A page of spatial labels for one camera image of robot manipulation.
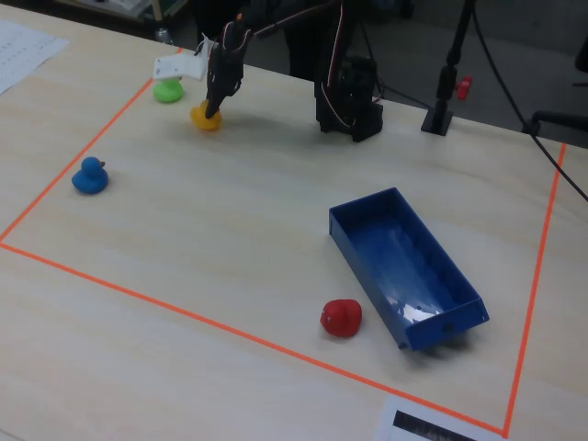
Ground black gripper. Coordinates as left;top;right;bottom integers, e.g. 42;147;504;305
204;21;253;119

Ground yellow rubber duck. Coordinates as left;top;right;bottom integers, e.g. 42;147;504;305
190;101;223;132

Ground green rubber duck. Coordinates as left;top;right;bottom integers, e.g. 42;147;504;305
153;78;186;105

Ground blue rubber duck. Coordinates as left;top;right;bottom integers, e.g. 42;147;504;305
71;156;110;196

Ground blue plastic box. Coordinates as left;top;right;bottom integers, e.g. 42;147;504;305
328;187;491;353

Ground red rubber duck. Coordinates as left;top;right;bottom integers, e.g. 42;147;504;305
319;298;364;339

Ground background shelf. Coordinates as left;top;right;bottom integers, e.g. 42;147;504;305
57;0;190;29

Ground white printed paper sheet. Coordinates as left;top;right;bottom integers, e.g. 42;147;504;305
0;17;71;96

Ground orange tape outline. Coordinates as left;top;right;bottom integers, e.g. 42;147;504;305
0;47;568;438

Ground paper with black print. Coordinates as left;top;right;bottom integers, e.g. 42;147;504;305
372;395;507;441

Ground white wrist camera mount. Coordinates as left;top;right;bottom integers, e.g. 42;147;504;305
153;39;218;83

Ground black camera stand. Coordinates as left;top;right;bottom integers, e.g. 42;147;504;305
421;0;477;136

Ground black cable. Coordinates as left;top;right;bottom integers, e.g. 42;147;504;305
471;0;588;204

